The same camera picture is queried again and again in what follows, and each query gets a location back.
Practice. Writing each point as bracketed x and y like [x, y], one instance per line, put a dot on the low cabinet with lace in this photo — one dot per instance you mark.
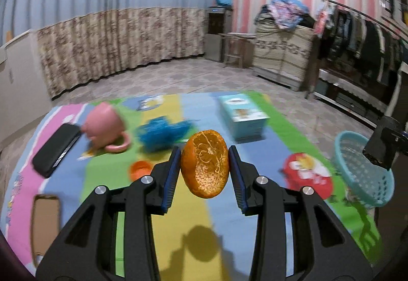
[347, 93]

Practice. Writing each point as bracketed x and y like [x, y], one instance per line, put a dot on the white pole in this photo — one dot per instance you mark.
[395, 90]

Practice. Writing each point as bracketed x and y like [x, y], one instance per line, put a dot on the cartoon printed table mat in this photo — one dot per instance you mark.
[197, 236]

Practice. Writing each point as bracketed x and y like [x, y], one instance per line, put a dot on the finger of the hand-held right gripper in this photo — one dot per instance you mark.
[379, 147]

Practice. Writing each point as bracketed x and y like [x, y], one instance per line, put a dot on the pink cup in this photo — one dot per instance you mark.
[102, 123]

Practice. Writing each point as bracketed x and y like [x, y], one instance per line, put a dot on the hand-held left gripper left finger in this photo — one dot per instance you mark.
[170, 179]

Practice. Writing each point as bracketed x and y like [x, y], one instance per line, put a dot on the white chest freezer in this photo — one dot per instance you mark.
[19, 77]

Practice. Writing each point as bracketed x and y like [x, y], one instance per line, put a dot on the cabinet with woven cover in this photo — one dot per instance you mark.
[280, 51]

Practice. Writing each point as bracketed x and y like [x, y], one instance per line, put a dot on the grey water dispenser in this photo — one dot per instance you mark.
[216, 35]

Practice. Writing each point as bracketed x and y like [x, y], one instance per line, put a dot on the rack of hanging clothes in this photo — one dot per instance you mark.
[360, 35]

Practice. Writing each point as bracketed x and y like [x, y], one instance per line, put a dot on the floral beige curtain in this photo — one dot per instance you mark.
[121, 39]

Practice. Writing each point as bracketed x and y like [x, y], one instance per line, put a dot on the small metal stool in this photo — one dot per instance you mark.
[237, 37]

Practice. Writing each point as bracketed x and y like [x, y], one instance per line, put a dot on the orange peel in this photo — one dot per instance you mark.
[205, 166]

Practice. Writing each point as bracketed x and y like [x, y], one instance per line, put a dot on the pile of clothes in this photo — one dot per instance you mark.
[287, 10]

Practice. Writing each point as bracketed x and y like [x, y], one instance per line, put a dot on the teal tissue box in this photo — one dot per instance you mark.
[244, 115]

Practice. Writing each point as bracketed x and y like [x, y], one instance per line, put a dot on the brown wooden board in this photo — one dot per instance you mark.
[46, 230]

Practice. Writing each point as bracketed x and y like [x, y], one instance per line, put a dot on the teal plastic basket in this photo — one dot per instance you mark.
[357, 169]

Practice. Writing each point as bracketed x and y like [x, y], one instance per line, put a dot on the black rectangular case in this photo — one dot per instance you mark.
[55, 150]

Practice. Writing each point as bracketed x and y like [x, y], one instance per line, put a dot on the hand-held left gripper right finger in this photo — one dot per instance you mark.
[237, 179]

